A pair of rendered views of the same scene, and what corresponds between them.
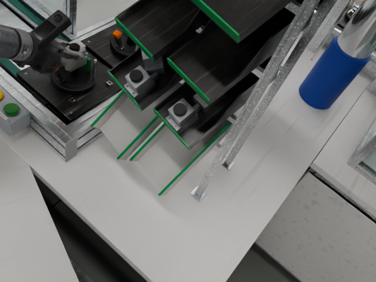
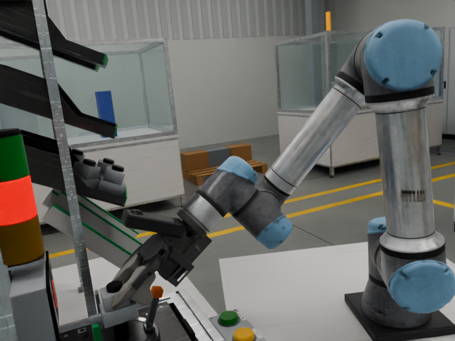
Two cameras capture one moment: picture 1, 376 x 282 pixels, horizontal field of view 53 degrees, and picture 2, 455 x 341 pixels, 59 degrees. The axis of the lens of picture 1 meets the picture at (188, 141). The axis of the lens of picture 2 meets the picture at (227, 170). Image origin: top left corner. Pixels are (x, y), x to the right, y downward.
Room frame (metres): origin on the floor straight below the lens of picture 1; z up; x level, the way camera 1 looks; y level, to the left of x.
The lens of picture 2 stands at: (1.09, 1.07, 1.45)
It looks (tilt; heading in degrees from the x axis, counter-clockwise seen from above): 12 degrees down; 227
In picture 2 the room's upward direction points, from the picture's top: 5 degrees counter-clockwise
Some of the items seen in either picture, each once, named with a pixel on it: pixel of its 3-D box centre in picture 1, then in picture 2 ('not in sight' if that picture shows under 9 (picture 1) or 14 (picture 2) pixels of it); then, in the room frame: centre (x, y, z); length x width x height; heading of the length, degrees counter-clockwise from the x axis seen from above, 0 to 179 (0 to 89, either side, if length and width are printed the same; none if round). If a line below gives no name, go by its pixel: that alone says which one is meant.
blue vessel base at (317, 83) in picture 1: (332, 73); not in sight; (1.34, -0.42, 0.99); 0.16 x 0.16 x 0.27
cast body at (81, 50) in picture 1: (76, 53); (112, 302); (0.79, 0.41, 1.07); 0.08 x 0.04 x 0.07; 161
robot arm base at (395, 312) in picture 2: not in sight; (394, 291); (0.23, 0.69, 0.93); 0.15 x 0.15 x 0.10
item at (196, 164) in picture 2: not in sight; (222, 162); (-3.21, -3.61, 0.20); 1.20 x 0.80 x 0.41; 160
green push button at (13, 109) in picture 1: (11, 110); (229, 319); (0.59, 0.50, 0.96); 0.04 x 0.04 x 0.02
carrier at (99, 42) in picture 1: (131, 37); not in sight; (1.02, 0.32, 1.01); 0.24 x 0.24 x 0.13; 70
